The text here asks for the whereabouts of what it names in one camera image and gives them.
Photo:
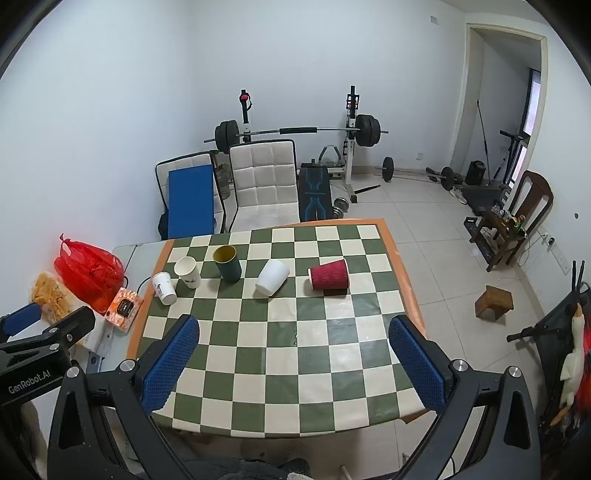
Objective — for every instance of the large white printed paper cup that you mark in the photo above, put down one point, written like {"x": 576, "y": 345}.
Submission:
{"x": 188, "y": 273}

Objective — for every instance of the black and blue weight bench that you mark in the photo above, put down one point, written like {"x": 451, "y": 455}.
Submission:
{"x": 315, "y": 194}

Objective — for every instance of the plain white paper cup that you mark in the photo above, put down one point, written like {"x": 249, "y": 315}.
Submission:
{"x": 272, "y": 277}

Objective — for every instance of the dark wooden chair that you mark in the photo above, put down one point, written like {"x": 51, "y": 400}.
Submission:
{"x": 536, "y": 194}

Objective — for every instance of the black dumbbell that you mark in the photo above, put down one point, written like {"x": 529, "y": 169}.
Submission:
{"x": 446, "y": 178}

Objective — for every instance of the white goose toy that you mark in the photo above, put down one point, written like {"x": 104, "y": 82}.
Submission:
{"x": 573, "y": 355}

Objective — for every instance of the black router antennas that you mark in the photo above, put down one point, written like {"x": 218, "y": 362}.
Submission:
{"x": 577, "y": 277}

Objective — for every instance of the clear bag of yellow snacks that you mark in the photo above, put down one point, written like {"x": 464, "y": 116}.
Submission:
{"x": 51, "y": 295}

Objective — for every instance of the white shoes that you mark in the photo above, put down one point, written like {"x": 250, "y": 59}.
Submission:
{"x": 459, "y": 195}

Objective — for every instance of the small white printed paper cup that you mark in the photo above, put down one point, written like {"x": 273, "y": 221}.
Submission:
{"x": 165, "y": 288}

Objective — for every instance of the white bench press rack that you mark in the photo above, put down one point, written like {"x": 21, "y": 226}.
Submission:
{"x": 349, "y": 161}

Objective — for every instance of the long barbell with black plates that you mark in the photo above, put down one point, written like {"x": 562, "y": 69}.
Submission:
{"x": 300, "y": 130}

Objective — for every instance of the black bag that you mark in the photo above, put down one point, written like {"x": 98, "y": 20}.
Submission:
{"x": 163, "y": 227}

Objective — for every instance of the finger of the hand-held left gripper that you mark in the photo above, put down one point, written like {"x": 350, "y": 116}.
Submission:
{"x": 69, "y": 325}
{"x": 19, "y": 318}

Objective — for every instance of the orange box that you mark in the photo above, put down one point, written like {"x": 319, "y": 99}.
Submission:
{"x": 123, "y": 308}

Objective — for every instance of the white padded chair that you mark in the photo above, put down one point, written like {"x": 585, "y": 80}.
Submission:
{"x": 264, "y": 180}

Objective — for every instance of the green cup with yellow inside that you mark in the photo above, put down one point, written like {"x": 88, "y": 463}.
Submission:
{"x": 227, "y": 264}

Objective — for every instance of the blue cushion mat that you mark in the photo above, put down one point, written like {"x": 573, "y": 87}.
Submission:
{"x": 191, "y": 203}

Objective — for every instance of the person's dark clothing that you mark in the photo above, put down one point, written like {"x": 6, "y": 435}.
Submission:
{"x": 244, "y": 468}

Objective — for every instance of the short barbell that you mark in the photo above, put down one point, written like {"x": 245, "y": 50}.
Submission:
{"x": 388, "y": 169}

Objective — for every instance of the black bar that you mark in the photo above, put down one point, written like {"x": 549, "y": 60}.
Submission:
{"x": 365, "y": 191}

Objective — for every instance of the small wooden stool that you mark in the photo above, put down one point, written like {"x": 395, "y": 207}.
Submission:
{"x": 495, "y": 302}

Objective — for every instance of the green white checkered tablecloth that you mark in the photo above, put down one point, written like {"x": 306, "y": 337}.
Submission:
{"x": 286, "y": 350}

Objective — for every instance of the red plastic bag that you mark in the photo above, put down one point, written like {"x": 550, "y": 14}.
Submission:
{"x": 87, "y": 273}

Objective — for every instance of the clear water jug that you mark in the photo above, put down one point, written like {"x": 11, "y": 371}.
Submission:
{"x": 223, "y": 182}

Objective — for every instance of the red ribbed paper cup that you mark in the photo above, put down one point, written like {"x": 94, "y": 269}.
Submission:
{"x": 328, "y": 276}

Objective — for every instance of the white carton box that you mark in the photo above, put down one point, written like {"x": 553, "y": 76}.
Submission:
{"x": 99, "y": 337}

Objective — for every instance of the chrome dumbbell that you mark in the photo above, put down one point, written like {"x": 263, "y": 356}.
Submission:
{"x": 340, "y": 206}

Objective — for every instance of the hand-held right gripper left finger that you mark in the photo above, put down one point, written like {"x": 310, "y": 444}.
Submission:
{"x": 170, "y": 364}

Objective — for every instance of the black-edged white chair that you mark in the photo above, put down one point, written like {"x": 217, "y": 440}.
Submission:
{"x": 184, "y": 161}

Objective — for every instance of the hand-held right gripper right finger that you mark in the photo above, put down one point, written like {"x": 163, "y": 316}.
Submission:
{"x": 418, "y": 364}

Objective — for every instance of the black cylindrical speaker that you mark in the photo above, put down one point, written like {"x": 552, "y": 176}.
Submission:
{"x": 475, "y": 172}

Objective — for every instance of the black exercise machine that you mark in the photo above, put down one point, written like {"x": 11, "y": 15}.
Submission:
{"x": 508, "y": 159}

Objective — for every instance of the white door frame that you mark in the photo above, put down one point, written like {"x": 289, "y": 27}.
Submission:
{"x": 466, "y": 92}

